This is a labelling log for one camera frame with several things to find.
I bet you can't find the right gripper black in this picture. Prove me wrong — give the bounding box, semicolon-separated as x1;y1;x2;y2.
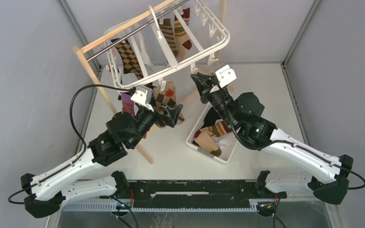
194;72;238;130

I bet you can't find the beige orange argyle sock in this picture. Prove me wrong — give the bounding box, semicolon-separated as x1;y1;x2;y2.
153;82;185;125

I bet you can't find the white plastic clip hanger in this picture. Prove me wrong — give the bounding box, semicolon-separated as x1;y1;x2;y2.
103;0;231;88

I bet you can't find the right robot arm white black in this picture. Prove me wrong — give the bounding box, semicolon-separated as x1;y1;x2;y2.
191;73;354;205

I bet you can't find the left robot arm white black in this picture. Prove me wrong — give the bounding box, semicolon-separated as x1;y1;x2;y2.
21;104;183;218

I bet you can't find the white plastic basket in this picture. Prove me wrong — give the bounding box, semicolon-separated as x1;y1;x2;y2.
186;104;238;163

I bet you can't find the black sock in basket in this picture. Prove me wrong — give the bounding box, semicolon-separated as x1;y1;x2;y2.
201;108;221;129

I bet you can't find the tan sock in basket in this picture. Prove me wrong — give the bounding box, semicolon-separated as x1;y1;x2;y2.
193;130;221;157

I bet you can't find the white sock in basket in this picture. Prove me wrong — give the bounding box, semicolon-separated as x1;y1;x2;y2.
216;133;236;155

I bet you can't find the brown yellow argyle sock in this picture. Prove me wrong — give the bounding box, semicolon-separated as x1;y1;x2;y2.
115;39;144;80

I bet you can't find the white sock hanging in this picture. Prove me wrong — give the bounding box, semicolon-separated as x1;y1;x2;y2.
135;32;154;72

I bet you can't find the metal hanging rod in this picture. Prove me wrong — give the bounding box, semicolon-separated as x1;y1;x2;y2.
80;0;188;62

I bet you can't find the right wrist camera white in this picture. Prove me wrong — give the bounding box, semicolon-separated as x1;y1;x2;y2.
212;63;237;88

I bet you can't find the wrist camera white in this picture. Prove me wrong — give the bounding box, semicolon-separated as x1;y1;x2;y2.
131;85;154;112
212;63;237;88

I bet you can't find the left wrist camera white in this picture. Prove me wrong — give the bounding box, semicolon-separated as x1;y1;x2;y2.
131;85;154;112

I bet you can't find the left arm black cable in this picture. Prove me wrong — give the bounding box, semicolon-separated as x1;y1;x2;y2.
7;84;137;205

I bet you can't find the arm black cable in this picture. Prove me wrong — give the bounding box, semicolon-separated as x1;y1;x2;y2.
7;84;137;205
214;83;365;190

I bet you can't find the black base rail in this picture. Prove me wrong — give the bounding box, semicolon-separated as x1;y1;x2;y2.
99;179;287;209

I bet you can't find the wooden rack frame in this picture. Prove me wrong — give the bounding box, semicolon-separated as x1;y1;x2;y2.
72;0;234;165

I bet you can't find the white cable duct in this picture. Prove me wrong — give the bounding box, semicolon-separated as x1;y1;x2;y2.
62;200;272;212

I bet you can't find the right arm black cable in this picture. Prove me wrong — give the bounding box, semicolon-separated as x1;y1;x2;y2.
214;83;365;190

